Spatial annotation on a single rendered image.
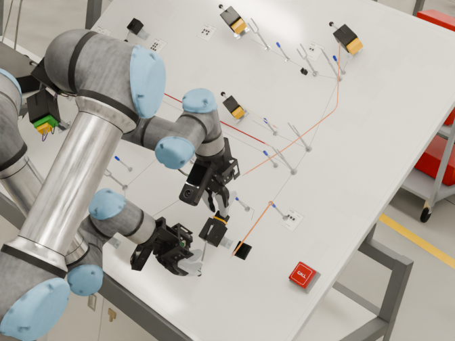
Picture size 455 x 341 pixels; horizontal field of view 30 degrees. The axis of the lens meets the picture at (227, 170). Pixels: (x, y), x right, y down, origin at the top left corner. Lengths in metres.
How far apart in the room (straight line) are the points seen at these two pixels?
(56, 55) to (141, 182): 0.93
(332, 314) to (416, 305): 1.67
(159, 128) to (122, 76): 0.42
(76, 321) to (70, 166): 1.20
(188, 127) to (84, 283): 0.40
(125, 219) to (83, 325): 0.69
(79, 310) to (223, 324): 0.58
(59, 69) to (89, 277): 0.52
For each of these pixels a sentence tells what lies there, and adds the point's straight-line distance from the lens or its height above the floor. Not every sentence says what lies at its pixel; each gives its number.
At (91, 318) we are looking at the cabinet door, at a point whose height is 0.66.
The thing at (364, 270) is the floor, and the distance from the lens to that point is 4.25.
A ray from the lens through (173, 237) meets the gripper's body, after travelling 2.01.
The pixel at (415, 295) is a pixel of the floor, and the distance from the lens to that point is 4.18.
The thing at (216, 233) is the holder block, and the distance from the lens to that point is 2.11.
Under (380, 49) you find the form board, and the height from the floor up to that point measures 1.54.
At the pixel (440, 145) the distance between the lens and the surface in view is 5.08.
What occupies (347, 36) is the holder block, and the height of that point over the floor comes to 1.57.
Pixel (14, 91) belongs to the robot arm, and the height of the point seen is 1.48.
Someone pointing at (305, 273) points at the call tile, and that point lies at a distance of 2.04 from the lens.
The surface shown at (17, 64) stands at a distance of 2.92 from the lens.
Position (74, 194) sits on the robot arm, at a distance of 1.43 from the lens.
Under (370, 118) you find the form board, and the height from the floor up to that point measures 1.40.
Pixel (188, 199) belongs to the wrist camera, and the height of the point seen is 1.23.
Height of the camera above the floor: 2.20
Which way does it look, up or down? 27 degrees down
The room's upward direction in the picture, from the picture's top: 11 degrees clockwise
